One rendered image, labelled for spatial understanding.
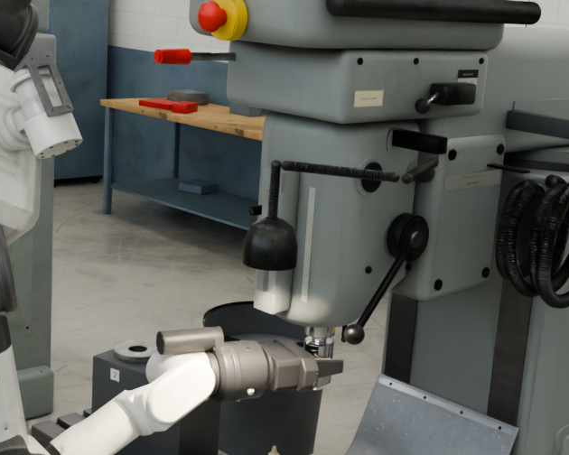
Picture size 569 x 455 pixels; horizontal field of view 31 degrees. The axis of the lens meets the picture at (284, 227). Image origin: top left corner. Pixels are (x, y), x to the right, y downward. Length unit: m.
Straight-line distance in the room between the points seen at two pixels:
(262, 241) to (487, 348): 0.68
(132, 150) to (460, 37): 7.54
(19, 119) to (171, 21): 7.12
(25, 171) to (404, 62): 0.54
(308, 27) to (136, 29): 7.60
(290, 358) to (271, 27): 0.52
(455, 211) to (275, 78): 0.37
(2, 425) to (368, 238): 0.57
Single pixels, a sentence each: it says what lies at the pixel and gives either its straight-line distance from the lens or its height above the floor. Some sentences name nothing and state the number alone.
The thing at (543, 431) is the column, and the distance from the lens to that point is 1.89.
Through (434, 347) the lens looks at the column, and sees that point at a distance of 1.94.
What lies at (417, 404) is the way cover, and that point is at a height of 1.05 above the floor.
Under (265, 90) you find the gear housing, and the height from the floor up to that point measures 1.66.
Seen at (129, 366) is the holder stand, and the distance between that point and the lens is 1.91.
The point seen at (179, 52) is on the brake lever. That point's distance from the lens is 1.43.
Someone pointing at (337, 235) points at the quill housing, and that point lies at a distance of 1.45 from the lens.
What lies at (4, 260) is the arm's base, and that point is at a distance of 1.33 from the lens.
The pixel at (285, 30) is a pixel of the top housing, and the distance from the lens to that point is 1.30.
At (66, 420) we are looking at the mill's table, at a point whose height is 0.92.
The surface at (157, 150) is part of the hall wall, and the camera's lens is 8.69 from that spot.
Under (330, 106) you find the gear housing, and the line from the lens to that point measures 1.37.
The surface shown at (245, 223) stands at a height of 0.23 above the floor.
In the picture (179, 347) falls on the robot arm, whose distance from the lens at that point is 1.50.
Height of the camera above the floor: 1.80
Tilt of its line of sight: 13 degrees down
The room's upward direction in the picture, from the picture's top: 4 degrees clockwise
